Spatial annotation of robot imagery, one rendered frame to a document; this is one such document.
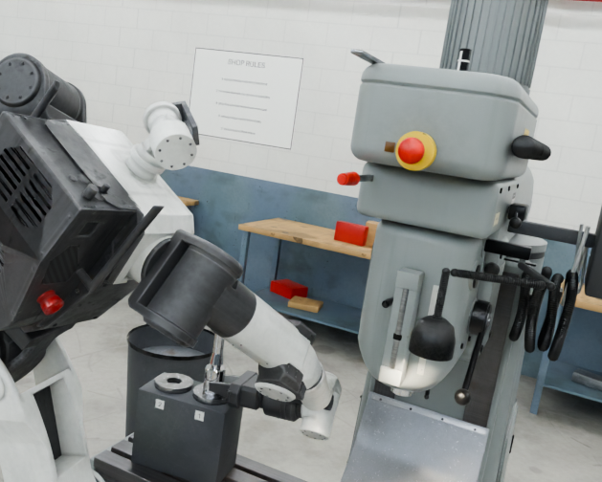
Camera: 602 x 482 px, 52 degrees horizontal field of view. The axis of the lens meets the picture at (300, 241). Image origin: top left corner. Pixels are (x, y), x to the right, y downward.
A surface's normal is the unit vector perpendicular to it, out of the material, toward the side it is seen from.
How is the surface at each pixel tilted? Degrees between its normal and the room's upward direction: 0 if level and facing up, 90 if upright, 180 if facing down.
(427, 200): 90
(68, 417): 90
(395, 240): 90
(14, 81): 75
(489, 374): 90
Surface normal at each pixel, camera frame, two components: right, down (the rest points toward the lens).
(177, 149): 0.36, 0.63
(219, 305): 0.62, 0.18
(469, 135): -0.33, 0.13
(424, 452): -0.31, -0.35
